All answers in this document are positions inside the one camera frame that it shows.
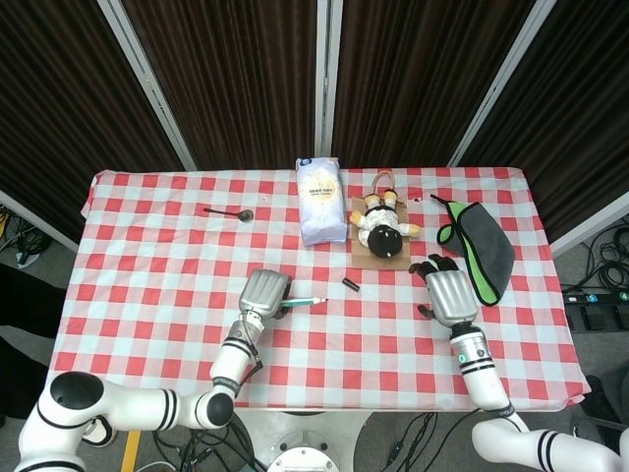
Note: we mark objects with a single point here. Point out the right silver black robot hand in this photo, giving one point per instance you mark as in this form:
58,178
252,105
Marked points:
452,297

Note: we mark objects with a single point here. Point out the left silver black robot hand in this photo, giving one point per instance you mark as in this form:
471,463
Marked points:
263,292

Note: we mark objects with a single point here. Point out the white green marker body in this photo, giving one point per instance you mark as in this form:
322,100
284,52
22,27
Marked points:
304,302

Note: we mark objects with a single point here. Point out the black marker cap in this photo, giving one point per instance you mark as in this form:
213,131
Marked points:
351,283

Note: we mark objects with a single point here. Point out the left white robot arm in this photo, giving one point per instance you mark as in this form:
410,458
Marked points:
147,400

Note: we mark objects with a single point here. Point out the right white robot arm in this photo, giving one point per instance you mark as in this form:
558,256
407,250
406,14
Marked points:
486,383

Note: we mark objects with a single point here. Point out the grey green cloth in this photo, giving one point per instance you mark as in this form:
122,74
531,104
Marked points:
486,241

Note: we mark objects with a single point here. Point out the dark metal spoon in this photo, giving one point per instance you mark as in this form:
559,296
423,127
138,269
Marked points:
243,214

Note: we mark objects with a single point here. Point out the brown paper bag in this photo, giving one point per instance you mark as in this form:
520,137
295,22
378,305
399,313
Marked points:
363,258

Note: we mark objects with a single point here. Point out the plush doll black head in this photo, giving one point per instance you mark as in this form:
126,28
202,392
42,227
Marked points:
381,231

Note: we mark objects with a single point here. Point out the red white checkered tablecloth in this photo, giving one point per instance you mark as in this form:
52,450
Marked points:
172,255

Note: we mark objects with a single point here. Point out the white paper food bag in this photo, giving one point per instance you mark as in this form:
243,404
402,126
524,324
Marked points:
320,206

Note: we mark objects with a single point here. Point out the black power strip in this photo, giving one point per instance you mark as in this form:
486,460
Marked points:
594,297

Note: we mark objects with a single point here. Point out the yellow floor tape strip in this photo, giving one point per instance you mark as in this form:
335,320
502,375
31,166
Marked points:
130,452

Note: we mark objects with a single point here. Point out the black white sneaker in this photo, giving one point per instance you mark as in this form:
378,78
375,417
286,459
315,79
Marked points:
100,432

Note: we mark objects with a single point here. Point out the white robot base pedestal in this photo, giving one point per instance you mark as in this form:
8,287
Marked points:
314,442

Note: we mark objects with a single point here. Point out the brown partition panel grey frame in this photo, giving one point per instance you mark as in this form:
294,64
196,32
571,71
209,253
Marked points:
59,98
575,123
417,74
236,78

